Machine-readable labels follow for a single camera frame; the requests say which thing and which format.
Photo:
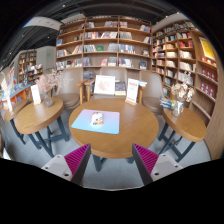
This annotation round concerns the low colourful book display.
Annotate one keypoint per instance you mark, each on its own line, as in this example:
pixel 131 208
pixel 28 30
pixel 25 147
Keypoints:
pixel 20 93

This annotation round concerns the round wooden side table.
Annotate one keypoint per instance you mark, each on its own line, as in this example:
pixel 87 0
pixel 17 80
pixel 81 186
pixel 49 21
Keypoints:
pixel 183 123
pixel 36 116
pixel 13 111

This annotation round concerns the wide wooden bookshelf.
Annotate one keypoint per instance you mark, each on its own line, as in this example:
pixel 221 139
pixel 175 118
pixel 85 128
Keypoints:
pixel 100 43

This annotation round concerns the distant wooden bookshelf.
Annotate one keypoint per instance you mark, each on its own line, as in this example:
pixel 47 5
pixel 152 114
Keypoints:
pixel 30 65

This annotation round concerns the beige armchair wooden arms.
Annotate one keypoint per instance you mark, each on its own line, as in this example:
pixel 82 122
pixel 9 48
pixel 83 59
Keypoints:
pixel 151 90
pixel 113 71
pixel 68 83

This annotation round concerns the white ceiling panel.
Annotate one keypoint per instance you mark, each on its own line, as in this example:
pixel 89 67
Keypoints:
pixel 40 23

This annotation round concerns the pastel blue pink mouse pad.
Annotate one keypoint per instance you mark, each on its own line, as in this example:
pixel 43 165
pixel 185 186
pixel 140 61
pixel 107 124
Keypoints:
pixel 110 121

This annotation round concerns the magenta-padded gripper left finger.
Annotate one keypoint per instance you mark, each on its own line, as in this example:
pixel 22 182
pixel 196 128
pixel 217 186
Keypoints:
pixel 75 160

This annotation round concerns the white framed picture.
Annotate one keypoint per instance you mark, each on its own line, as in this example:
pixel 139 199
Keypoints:
pixel 104 85

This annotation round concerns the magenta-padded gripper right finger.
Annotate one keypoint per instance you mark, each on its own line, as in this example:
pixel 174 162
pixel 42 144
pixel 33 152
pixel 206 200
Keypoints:
pixel 148 160

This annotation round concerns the dark blue book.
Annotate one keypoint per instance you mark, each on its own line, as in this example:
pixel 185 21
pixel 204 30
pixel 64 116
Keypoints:
pixel 120 88

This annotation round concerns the stack of blue books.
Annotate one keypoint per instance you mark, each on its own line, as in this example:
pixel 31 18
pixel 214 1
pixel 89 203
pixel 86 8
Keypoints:
pixel 165 102

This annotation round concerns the tall wooden bookshelf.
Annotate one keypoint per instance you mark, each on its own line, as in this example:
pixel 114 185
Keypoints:
pixel 173 50

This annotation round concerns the light blue flat books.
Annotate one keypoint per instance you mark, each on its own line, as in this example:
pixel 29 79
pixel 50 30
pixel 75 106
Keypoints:
pixel 142 83

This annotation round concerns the glass vase pink dried flowers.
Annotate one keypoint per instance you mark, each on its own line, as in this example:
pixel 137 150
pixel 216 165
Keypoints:
pixel 47 100

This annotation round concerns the white orange computer mouse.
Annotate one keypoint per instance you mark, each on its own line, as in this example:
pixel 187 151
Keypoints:
pixel 97 119

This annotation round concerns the small white table sign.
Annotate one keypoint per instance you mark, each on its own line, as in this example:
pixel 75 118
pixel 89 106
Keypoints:
pixel 35 94

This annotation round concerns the white red sign wooden base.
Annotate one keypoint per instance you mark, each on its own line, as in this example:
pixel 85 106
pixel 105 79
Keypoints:
pixel 132 90

